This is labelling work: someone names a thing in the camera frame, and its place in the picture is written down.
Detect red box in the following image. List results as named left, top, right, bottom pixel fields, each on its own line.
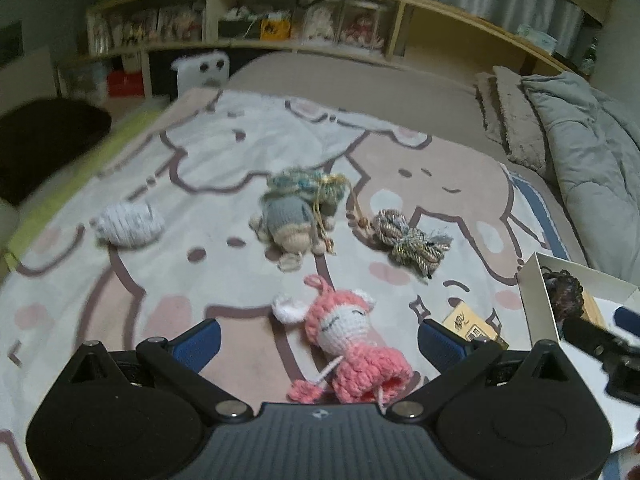
left=107, top=71, right=147, bottom=99

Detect white doll in clear case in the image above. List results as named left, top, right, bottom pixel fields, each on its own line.
left=300, top=0, right=346, bottom=44

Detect wooden shelf unit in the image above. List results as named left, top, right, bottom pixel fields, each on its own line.
left=85, top=0, right=613, bottom=98

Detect dark crochet toy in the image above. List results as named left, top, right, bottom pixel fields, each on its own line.
left=542, top=267, right=586, bottom=333

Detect fuzzy taupe pillow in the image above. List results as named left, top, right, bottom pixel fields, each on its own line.
left=492, top=65, right=558, bottom=175

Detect taupe bed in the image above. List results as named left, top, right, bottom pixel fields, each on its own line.
left=227, top=52, right=591, bottom=266

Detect yellow-green mat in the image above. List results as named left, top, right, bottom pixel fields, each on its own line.
left=4, top=110, right=168, bottom=273

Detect pale tissue box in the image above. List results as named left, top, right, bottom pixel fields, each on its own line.
left=517, top=25, right=557, bottom=54

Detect yellow paper packet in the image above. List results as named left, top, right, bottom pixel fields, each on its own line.
left=442, top=302, right=511, bottom=351

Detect white cardboard box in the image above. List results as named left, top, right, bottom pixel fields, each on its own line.
left=517, top=252, right=640, bottom=456

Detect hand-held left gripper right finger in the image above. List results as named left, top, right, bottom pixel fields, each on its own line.
left=392, top=317, right=581, bottom=421

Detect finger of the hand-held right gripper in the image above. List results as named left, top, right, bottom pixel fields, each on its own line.
left=562, top=316, right=630, bottom=362
left=613, top=304, right=640, bottom=334

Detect printed cartoon blanket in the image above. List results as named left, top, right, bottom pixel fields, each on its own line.
left=0, top=87, right=571, bottom=480

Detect white crochet toy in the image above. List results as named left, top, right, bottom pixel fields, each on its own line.
left=92, top=200, right=166, bottom=247

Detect grey comforter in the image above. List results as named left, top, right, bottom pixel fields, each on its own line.
left=520, top=71, right=640, bottom=286

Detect white appliance with eyes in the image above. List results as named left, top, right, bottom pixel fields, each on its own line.
left=170, top=50, right=232, bottom=103

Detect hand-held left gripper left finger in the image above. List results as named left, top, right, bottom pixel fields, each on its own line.
left=52, top=318, right=253, bottom=422

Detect knotted rope bundle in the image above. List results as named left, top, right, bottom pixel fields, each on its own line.
left=370, top=208, right=453, bottom=281

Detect grey-blue crochet doll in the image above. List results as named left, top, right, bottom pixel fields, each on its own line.
left=250, top=194, right=338, bottom=272

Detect pink crochet doll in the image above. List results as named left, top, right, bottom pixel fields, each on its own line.
left=271, top=275, right=415, bottom=406

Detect red doll in clear case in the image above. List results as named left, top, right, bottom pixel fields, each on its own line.
left=341, top=0, right=397, bottom=52

